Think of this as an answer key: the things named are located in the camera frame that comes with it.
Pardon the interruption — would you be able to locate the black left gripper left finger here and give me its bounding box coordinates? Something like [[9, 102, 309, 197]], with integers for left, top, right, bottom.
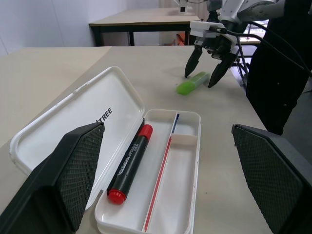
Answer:
[[0, 121, 106, 234]]

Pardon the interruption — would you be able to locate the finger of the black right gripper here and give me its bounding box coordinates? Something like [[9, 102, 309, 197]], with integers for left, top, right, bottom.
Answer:
[[184, 46, 203, 78], [207, 54, 237, 88]]

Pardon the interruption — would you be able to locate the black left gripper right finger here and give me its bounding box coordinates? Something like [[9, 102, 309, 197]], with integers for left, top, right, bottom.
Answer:
[[231, 124, 312, 234]]

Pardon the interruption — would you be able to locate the green highlighter marker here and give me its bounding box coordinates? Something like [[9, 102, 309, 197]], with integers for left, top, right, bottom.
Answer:
[[175, 71, 211, 96]]

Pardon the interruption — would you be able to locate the black marker with red caps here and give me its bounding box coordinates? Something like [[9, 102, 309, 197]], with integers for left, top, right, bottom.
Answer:
[[106, 124, 154, 204]]

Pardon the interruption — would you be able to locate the white plastic pencil case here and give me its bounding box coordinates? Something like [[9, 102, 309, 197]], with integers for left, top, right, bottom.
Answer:
[[9, 65, 202, 234]]

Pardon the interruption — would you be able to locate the orange object under table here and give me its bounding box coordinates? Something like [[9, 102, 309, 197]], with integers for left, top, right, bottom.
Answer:
[[175, 33, 191, 46]]

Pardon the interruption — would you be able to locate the white device with black square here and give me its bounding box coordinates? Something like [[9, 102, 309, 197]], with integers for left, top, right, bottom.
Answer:
[[172, 0, 193, 15]]

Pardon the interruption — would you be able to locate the black robot torso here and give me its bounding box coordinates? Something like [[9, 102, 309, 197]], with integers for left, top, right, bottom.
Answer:
[[245, 0, 312, 136]]

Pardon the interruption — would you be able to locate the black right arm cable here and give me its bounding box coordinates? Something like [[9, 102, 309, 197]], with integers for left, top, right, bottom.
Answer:
[[219, 20, 312, 78]]

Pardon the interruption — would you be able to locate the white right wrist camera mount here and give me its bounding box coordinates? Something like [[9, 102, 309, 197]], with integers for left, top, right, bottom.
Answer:
[[189, 20, 236, 51]]

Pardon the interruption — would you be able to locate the wooden table with black frame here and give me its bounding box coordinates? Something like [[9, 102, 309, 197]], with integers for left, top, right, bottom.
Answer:
[[89, 7, 208, 47]]

